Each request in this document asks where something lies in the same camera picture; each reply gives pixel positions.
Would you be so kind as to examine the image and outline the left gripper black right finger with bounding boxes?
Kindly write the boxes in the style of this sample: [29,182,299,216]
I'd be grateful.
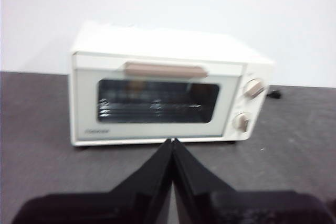
[172,137,334,224]

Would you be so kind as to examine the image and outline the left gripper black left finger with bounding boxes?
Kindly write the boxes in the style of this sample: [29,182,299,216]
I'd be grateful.
[12,137,173,224]

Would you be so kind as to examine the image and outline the oven glass door beige handle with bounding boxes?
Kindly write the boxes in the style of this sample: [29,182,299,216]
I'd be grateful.
[72,53,244,141]

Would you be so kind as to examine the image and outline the beige oven knob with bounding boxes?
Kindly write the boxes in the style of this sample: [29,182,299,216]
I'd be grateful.
[243,77,266,98]
[232,112,252,132]

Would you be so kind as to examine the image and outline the white toaster oven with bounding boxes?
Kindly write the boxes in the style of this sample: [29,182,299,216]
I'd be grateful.
[68,20,275,149]

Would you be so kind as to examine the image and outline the metal wire oven rack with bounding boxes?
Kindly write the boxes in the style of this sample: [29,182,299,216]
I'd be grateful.
[99,97,204,120]

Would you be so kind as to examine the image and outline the black power cable with plug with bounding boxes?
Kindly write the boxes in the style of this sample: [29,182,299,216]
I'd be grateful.
[264,90,283,100]

